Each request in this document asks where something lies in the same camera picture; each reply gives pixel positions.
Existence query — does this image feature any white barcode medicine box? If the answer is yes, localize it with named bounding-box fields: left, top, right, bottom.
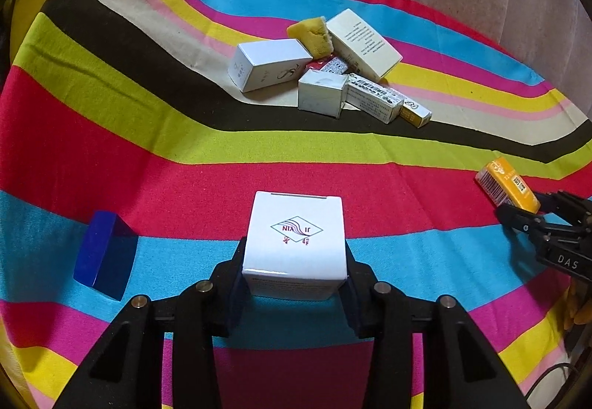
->
left=345, top=73, right=404, bottom=124

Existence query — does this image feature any small yellow white box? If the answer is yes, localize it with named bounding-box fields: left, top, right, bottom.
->
left=399, top=98, right=433, bottom=128

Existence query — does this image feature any blue block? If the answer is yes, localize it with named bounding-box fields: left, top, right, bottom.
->
left=73, top=211, right=138, bottom=301

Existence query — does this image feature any striped colourful bed cloth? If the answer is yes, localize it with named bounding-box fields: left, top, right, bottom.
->
left=1, top=0, right=591, bottom=408

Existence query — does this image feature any white box red logo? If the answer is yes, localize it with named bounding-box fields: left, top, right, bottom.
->
left=242, top=191, right=347, bottom=301

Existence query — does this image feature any yellow scrub sponge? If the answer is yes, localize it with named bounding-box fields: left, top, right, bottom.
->
left=286, top=16, right=334, bottom=59

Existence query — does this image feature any red white small box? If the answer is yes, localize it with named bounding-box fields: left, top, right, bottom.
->
left=305, top=55, right=350, bottom=75

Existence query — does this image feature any small white side box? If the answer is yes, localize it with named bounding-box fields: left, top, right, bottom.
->
left=297, top=69, right=347, bottom=118

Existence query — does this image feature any orange white medicine box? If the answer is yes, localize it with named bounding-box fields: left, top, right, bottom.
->
left=475, top=156, right=541, bottom=214

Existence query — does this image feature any cream text-printed box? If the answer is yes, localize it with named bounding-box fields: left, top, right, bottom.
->
left=326, top=9, right=402, bottom=82

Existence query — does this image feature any long white box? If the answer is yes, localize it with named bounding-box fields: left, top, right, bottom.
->
left=228, top=39, right=312, bottom=93

